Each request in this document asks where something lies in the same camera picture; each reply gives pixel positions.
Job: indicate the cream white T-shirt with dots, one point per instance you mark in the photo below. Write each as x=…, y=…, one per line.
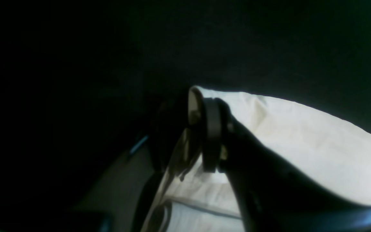
x=333, y=152

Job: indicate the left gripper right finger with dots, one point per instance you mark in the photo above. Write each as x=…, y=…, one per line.
x=272, y=194

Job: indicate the black table cloth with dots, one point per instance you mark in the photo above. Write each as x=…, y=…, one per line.
x=75, y=75

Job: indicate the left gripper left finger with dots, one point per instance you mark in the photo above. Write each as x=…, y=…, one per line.
x=120, y=194

